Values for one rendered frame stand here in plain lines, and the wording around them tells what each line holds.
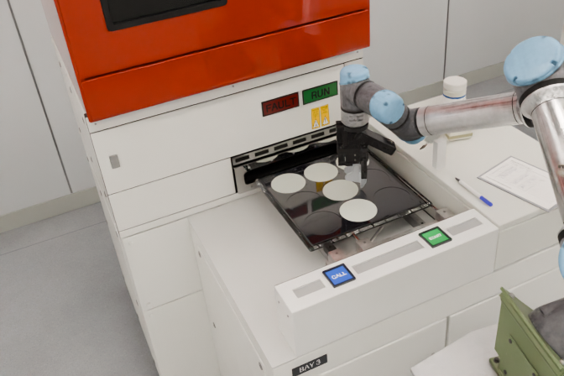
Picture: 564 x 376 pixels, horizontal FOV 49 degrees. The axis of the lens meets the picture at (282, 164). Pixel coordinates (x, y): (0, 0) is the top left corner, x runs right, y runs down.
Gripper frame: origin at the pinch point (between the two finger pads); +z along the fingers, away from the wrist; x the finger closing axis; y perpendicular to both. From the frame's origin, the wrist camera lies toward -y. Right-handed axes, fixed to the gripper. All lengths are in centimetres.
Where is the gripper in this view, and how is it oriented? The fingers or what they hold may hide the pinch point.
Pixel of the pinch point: (363, 183)
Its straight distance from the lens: 177.4
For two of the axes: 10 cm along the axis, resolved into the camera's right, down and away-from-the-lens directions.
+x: -0.2, 5.5, -8.4
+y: -10.0, 0.6, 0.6
